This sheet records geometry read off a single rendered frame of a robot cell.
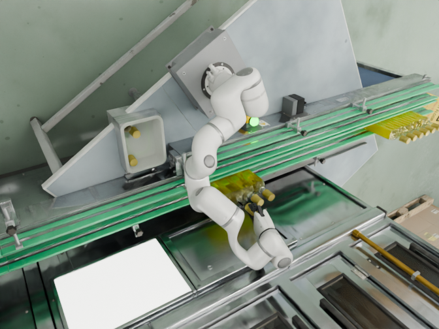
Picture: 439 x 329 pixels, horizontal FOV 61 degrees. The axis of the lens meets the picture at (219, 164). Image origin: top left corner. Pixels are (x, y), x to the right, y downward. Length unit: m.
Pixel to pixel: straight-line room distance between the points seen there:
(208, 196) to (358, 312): 0.67
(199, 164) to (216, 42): 0.56
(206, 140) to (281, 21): 0.85
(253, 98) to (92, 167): 0.72
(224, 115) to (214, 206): 0.29
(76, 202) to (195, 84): 0.65
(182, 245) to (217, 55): 0.77
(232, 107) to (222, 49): 0.38
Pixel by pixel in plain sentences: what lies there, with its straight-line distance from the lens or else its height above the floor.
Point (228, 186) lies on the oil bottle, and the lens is 1.58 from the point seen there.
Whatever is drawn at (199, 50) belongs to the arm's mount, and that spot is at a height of 0.84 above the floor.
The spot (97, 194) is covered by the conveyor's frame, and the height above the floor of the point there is 0.83.
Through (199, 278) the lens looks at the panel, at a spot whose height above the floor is 1.27.
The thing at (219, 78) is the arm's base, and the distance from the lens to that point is 1.45.
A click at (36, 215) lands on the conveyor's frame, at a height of 0.84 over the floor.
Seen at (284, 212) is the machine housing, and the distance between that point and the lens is 1.76.
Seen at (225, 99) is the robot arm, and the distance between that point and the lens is 1.18.
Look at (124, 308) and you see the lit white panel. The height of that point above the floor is 1.25.
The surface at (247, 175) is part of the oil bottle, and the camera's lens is 1.64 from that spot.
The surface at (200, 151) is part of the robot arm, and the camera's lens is 1.13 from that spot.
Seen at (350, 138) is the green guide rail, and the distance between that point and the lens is 2.19.
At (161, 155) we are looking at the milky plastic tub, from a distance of 1.59.
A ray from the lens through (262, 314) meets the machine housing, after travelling 1.37.
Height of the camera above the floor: 2.10
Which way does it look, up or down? 46 degrees down
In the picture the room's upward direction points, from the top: 130 degrees clockwise
